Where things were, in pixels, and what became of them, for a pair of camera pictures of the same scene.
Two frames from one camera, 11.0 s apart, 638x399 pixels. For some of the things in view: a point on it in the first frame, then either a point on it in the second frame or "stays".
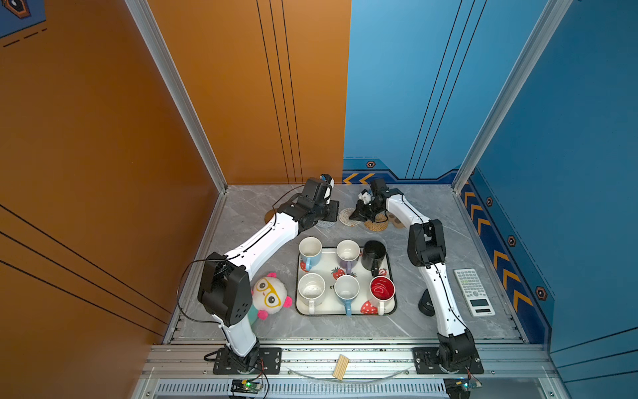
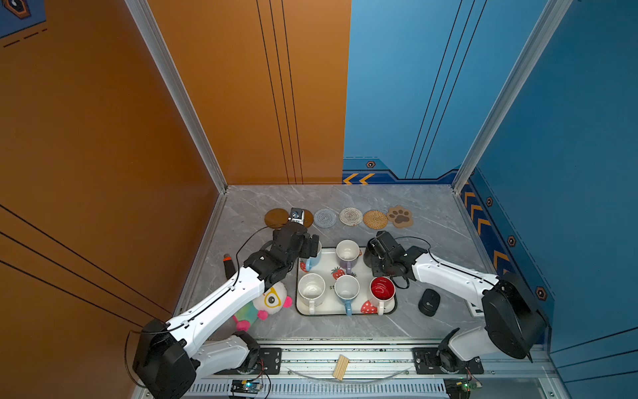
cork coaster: x=395 y=221 stays
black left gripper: x=332 y=211 -> x=307 y=252
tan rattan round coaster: x=380 y=224 stays
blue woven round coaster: x=325 y=224 stays
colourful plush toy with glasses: x=270 y=295 stays
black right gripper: x=360 y=214 -> x=373 y=263
